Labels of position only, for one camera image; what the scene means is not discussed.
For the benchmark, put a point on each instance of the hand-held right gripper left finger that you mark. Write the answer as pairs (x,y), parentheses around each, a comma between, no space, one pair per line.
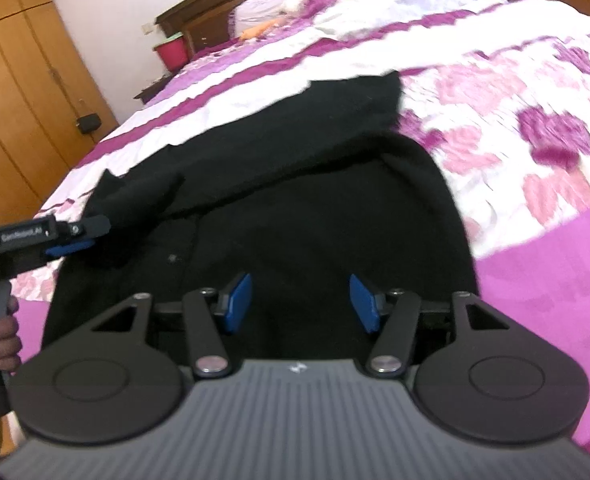
(239,305)

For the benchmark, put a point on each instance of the red bucket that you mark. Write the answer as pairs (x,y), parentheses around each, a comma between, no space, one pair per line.
(171,52)

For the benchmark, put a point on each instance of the orange toy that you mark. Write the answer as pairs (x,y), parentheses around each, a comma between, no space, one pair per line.
(260,30)

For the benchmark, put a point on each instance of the small black bag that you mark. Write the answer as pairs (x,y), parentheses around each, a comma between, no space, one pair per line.
(89,124)

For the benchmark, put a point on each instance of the dark wooden headboard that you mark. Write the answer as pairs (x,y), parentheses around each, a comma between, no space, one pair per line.
(200,10)

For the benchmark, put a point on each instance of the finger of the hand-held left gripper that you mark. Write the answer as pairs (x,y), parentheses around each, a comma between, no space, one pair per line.
(70,249)
(92,226)

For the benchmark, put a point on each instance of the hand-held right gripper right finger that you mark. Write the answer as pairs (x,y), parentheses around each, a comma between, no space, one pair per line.
(362,305)

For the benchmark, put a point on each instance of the floral purple bedspread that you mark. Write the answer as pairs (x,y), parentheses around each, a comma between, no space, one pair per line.
(515,125)

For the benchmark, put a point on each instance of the black garment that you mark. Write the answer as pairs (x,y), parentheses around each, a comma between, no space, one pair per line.
(285,210)

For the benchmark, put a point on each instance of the wooden wardrobe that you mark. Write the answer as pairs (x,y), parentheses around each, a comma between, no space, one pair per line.
(20,85)

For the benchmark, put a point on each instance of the dark wooden nightstand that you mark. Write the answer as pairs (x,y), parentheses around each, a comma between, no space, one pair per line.
(152,89)

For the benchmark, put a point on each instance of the small lavender pillow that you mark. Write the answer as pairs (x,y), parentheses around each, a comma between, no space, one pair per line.
(260,12)

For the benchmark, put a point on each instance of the wall switch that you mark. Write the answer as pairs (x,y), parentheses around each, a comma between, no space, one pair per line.
(148,28)

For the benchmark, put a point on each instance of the person's left hand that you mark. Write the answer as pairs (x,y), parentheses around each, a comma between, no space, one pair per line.
(4,337)

